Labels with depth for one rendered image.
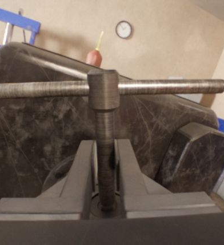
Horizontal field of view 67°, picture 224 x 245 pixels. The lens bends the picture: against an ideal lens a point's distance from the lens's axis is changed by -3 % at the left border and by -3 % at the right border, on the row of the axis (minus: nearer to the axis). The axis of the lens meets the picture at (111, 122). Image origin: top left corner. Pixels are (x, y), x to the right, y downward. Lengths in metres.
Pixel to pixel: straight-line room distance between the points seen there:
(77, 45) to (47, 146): 3.35
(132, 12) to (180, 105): 3.62
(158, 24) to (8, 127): 3.90
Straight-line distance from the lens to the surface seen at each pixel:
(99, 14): 3.77
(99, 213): 0.18
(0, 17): 3.33
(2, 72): 0.32
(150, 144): 0.36
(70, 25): 3.68
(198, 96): 3.98
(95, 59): 0.74
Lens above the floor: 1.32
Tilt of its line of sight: 12 degrees down
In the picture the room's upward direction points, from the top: 19 degrees clockwise
